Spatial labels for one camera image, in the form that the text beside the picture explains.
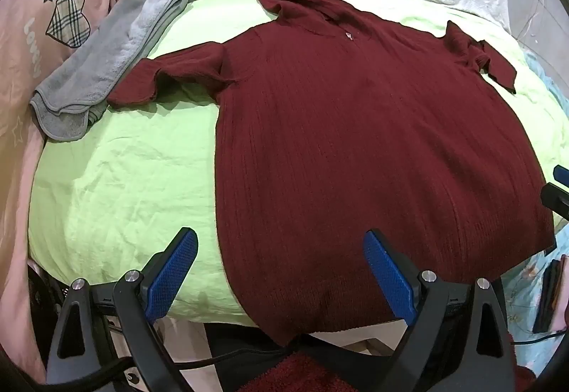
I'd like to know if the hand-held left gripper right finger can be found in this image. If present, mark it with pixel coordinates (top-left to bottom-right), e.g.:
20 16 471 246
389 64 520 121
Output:
362 229 517 392

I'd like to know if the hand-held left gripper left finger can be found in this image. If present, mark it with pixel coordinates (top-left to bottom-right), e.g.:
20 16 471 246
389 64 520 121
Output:
44 227 199 392

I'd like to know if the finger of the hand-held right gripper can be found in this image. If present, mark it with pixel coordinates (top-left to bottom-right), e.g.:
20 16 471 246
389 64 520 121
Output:
540 165 569 219

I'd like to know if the maroon knit hooded sweater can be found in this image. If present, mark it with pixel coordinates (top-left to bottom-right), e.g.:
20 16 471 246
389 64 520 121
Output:
107 0 557 348

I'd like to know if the light green bed sheet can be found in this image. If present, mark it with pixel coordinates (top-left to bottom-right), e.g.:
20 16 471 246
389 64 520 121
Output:
27 0 569 328

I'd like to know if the light blue patterned sheet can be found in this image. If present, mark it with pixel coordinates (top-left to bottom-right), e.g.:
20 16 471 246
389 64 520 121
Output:
502 50 569 379

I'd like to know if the black object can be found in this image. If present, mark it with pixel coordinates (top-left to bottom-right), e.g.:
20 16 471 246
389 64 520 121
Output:
27 261 74 333

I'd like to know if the dark red fuzzy cloth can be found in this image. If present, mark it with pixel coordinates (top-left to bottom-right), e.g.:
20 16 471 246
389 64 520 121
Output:
235 352 362 392

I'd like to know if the grey towel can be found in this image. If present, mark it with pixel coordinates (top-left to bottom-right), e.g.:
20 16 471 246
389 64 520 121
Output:
30 0 190 141

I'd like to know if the pink heart print bedding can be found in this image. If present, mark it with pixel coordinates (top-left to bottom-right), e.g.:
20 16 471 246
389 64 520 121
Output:
0 0 123 384

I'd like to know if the black cable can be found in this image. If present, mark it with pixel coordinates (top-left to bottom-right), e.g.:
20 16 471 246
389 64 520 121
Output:
0 336 312 392
510 331 566 347

